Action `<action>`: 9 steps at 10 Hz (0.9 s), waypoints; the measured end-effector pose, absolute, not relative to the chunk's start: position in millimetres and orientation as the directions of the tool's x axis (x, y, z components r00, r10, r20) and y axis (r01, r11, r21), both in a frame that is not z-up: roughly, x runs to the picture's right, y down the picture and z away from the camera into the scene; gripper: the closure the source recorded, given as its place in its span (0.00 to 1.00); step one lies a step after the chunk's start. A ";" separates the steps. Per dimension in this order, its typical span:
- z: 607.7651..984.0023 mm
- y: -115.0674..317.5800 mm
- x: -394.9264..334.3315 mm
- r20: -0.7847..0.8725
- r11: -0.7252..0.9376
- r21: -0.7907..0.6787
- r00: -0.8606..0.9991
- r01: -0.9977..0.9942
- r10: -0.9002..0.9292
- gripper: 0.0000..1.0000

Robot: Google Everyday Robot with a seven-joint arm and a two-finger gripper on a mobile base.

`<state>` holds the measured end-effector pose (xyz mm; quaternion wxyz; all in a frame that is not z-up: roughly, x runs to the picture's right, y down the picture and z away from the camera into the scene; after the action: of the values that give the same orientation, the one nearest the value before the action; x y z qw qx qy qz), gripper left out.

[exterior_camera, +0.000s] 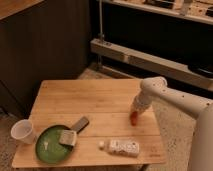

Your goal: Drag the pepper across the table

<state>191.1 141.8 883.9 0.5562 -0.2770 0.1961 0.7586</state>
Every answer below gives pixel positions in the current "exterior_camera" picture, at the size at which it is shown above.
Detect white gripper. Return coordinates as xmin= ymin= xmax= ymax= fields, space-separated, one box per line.
xmin=131 ymin=92 xmax=152 ymax=114

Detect red pepper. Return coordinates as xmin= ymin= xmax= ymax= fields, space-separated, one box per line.
xmin=130 ymin=111 xmax=138 ymax=126

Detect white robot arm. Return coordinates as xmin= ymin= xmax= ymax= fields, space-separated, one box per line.
xmin=130 ymin=77 xmax=213 ymax=171

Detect metal shelf rack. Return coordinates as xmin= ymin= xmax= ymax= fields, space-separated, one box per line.
xmin=91 ymin=0 xmax=213 ymax=92

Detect white plastic bottle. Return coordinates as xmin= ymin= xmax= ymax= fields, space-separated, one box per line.
xmin=98 ymin=139 xmax=140 ymax=157

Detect wooden table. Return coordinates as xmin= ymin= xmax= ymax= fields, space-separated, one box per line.
xmin=11 ymin=78 xmax=167 ymax=169

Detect green frying pan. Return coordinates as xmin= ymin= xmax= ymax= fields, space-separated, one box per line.
xmin=35 ymin=117 xmax=89 ymax=164

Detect dark wooden cabinet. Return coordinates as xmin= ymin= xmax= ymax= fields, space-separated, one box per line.
xmin=0 ymin=0 xmax=91 ymax=117

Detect white plastic cup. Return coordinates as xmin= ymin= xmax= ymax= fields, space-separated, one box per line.
xmin=11 ymin=119 xmax=36 ymax=144

